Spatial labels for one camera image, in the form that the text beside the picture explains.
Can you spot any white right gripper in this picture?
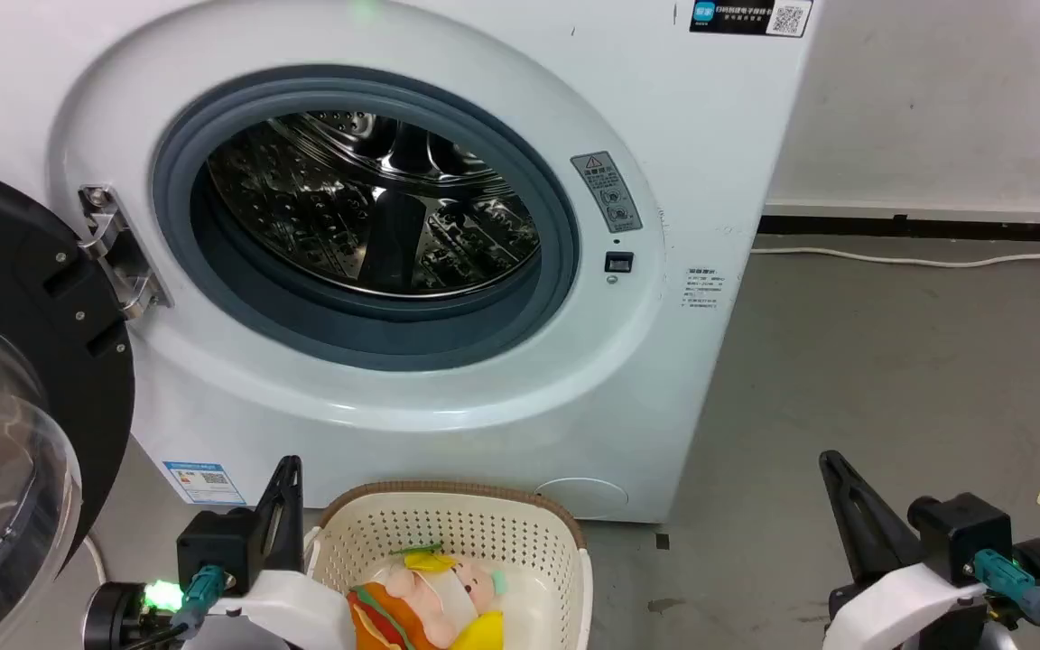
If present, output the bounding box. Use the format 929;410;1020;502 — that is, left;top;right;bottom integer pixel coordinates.
818;449;992;650

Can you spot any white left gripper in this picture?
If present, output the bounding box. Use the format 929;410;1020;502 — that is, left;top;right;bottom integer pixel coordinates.
184;455;357;650

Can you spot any white front-load washing machine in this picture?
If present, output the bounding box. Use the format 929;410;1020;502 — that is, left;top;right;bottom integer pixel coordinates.
0;0;815;526

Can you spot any blue energy label sticker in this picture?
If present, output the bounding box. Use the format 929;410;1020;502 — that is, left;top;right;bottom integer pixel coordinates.
162;461;246;506

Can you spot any yellow toy with green leaf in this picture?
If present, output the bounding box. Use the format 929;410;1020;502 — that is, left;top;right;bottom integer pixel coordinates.
388;541;459;573

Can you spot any cream perforated laundry basket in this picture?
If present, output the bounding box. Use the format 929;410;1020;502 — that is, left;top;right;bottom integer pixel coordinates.
303;480;594;650

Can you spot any pink doll plush toy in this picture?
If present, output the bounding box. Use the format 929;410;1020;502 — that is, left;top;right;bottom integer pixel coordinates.
384;560;509;649

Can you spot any grey rubber door gasket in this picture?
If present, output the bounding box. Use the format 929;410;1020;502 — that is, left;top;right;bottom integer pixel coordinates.
151;64;581;374

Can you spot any round white filter cover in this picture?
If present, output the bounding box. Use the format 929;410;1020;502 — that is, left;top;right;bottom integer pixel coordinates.
534;477;630;522

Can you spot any small printed text label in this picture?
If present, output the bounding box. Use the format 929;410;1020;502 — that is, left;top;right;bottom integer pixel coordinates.
682;265;725;311

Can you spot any chrome door hinge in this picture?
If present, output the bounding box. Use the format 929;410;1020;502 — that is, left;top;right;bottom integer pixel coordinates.
77;184;174;322

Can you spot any black baseboard strip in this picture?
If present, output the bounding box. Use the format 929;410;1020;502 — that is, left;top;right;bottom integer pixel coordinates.
758;214;1040;244

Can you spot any stainless steel washer drum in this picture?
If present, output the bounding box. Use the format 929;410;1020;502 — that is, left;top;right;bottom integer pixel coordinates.
204;109;543;298

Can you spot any black round glass washer door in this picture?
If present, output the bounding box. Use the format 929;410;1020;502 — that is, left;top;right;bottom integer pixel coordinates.
0;161;136;650

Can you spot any grey warning sticker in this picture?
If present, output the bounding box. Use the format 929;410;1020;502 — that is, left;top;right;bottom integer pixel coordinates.
571;151;644;235

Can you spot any black QR code sticker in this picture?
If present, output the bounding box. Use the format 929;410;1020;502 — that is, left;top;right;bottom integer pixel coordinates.
689;0;815;39

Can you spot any teal plug left gripper cable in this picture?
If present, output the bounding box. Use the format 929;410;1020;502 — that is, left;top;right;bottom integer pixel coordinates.
123;563;229;650

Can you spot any teal plug gripper cable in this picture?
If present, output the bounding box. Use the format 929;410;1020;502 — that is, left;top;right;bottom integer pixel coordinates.
123;563;229;650
970;548;1040;650

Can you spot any teal plug right gripper cable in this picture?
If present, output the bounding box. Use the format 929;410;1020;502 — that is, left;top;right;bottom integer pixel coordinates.
970;548;1040;650

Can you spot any white floor cable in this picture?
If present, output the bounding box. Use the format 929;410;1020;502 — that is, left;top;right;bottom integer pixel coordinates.
750;236;1040;270

